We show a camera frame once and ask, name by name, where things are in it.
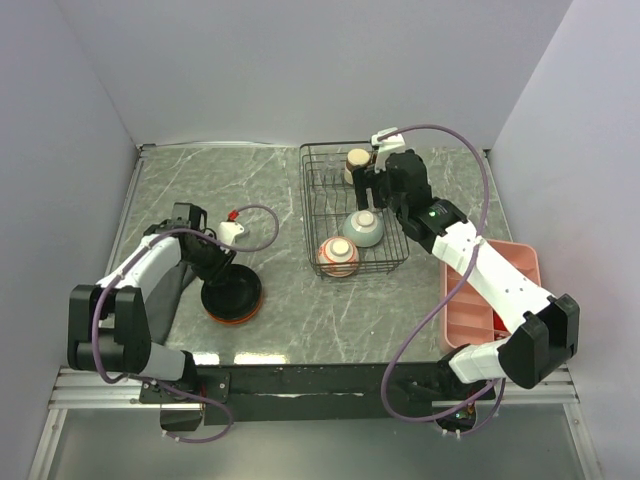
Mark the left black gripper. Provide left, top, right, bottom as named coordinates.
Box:
left=183, top=233, right=237, bottom=285

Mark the red floral lacquer plate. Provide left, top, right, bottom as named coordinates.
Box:
left=201, top=264, right=263, bottom=318

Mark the beige brown ceramic cup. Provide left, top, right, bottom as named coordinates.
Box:
left=343, top=148, right=371, bottom=185

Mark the celadon green bowl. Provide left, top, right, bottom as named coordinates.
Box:
left=342, top=210, right=384, bottom=248

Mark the clear drinking glass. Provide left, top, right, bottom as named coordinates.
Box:
left=321, top=155, right=344, bottom=177

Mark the black wire dish rack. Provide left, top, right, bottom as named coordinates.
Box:
left=299, top=141, right=409, bottom=278

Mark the orange white patterned bowl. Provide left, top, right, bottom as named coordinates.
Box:
left=317, top=236, right=359, bottom=278

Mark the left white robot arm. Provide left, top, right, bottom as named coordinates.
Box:
left=67, top=203, right=244, bottom=402

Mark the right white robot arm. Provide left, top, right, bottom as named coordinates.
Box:
left=352, top=150, right=580, bottom=398

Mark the orange plastic plate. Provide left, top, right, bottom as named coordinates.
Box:
left=206, top=302, right=262, bottom=325

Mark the dark grey cloth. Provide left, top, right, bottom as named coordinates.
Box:
left=145, top=262, right=196, bottom=345

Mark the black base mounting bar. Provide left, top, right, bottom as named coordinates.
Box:
left=139, top=363, right=496, bottom=426

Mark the pink divided plastic tray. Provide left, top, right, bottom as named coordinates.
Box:
left=439, top=240, right=541, bottom=353

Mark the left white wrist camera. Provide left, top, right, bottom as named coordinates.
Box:
left=216, top=210, right=248, bottom=246

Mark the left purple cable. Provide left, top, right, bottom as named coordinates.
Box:
left=92, top=204, right=280, bottom=445

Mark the aluminium rail frame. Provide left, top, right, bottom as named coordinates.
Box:
left=29, top=369, right=601, bottom=479

